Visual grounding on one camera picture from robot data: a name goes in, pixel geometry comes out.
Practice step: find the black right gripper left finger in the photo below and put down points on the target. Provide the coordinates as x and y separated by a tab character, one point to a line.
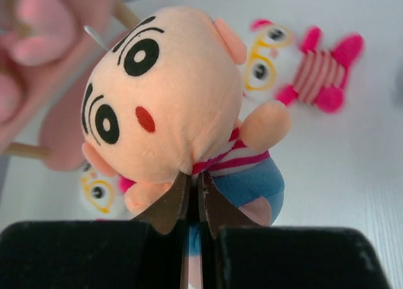
148	251

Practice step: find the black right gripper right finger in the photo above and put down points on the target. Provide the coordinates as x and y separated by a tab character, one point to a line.
238	253

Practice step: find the white panda plush yellow glasses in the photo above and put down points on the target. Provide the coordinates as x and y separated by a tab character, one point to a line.
100	195

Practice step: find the peach boy plush blue pants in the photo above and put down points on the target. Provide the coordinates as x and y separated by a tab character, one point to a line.
166	100

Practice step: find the white panda plush pink limbs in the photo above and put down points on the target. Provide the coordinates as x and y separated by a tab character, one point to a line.
278	67

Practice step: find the pink hippo plush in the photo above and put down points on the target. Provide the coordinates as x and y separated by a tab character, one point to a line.
36	32

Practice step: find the pink three-tier wooden shelf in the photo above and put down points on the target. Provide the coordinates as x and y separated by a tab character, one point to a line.
48	124

